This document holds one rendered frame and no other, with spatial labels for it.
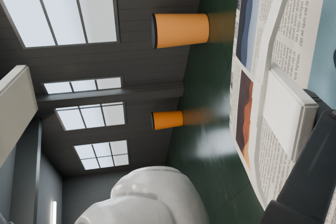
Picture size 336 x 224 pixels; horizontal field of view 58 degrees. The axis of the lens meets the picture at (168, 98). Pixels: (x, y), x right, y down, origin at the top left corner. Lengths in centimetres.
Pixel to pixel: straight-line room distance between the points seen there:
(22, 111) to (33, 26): 443
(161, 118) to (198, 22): 274
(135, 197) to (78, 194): 975
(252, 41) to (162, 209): 26
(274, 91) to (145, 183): 33
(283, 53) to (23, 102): 18
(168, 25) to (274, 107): 375
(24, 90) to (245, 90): 22
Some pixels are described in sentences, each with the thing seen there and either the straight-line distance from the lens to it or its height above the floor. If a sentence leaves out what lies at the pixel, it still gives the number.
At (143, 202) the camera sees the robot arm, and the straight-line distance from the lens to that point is 45.
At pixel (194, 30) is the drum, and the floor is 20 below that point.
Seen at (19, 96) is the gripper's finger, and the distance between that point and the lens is 18.
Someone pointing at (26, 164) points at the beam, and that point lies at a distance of 640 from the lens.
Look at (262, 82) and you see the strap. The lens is 18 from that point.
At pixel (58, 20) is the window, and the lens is 447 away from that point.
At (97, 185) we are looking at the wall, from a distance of 1018.
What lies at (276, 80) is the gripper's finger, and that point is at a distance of 16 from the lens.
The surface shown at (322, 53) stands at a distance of 20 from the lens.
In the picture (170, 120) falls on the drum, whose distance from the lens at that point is 622.
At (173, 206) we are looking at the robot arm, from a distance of 46.
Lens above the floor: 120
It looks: 9 degrees down
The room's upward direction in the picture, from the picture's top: 96 degrees counter-clockwise
